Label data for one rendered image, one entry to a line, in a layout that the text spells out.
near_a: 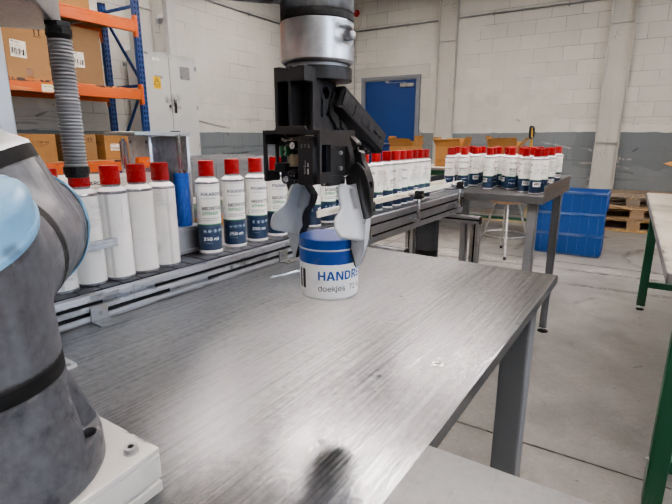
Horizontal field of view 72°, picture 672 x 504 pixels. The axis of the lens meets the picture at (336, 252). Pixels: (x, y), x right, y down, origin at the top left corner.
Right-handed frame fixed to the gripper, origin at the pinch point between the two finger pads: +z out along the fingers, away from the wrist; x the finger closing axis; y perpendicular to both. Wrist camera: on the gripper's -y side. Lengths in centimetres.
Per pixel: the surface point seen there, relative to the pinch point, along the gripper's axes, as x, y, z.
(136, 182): -47.7, -9.3, -5.1
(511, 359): 12, -59, 36
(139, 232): -47.2, -8.5, 4.1
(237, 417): -4.7, 11.7, 17.2
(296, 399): -1.3, 5.3, 17.2
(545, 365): 6, -197, 100
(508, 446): 13, -59, 58
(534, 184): -5, -180, 7
